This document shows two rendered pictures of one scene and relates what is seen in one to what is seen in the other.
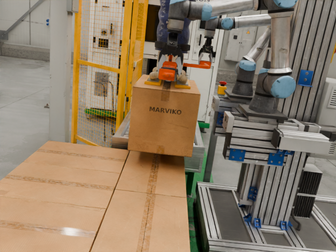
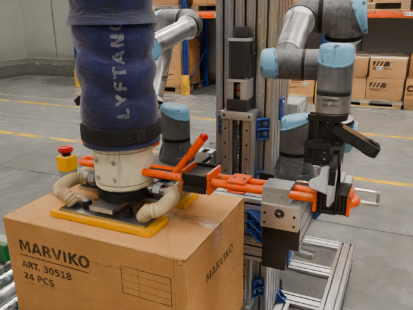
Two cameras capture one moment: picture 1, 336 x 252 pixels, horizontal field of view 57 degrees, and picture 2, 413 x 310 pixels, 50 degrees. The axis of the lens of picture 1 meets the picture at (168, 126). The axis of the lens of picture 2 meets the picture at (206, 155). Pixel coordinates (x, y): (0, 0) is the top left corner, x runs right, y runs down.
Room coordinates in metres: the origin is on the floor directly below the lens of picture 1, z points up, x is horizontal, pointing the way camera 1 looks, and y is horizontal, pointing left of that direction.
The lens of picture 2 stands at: (1.33, 1.04, 1.63)
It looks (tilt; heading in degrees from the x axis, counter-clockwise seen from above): 18 degrees down; 296
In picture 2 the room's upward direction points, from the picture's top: 1 degrees counter-clockwise
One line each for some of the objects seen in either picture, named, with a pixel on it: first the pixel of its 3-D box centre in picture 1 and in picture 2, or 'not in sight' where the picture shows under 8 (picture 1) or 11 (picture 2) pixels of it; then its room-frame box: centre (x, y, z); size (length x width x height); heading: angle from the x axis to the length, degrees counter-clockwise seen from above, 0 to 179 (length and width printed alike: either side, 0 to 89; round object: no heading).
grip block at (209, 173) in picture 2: (169, 67); (201, 178); (1.83, 0.03, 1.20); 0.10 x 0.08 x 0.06; 91
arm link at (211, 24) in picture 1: (211, 22); not in sight; (2.36, -0.22, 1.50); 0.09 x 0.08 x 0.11; 87
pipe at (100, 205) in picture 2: not in sight; (126, 186); (2.08, 0.04, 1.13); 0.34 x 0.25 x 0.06; 1
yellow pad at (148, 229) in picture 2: (154, 77); (107, 211); (2.08, 0.13, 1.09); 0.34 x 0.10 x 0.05; 1
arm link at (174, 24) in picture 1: (174, 25); (332, 104); (1.50, 0.03, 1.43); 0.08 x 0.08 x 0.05
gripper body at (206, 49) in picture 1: (207, 45); not in sight; (2.35, -0.22, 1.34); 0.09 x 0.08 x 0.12; 1
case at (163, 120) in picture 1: (164, 111); (132, 264); (2.08, 0.04, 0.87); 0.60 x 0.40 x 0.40; 1
